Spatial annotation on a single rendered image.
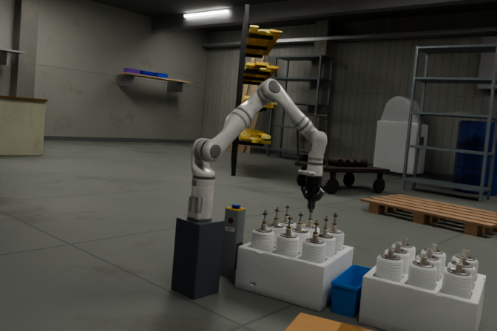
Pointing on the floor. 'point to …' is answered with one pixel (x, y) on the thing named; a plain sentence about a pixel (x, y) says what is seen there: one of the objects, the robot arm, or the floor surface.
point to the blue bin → (347, 291)
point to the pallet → (435, 212)
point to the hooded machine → (399, 138)
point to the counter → (21, 125)
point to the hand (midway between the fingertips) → (310, 205)
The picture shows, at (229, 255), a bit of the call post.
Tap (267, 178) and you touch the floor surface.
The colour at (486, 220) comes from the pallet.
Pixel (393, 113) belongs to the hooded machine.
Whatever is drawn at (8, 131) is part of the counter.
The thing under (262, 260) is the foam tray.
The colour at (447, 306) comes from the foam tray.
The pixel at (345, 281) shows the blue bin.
